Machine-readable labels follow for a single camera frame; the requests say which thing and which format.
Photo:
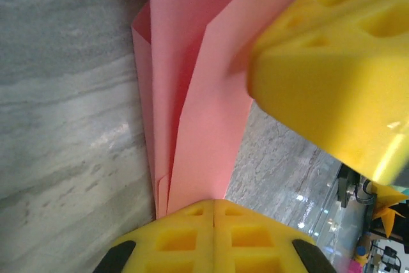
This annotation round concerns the pink paper sheet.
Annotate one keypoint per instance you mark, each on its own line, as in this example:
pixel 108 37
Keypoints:
pixel 207 110

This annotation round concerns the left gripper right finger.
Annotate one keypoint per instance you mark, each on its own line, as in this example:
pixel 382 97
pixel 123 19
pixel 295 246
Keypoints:
pixel 222 238

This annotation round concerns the yellow star-shaped object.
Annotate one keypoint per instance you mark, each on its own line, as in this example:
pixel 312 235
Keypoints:
pixel 388 215

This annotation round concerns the black clamp device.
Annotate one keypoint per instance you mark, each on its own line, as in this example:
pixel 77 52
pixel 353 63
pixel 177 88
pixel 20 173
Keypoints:
pixel 346 186

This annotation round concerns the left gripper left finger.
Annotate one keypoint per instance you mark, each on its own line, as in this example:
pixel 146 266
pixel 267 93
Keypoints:
pixel 204 238

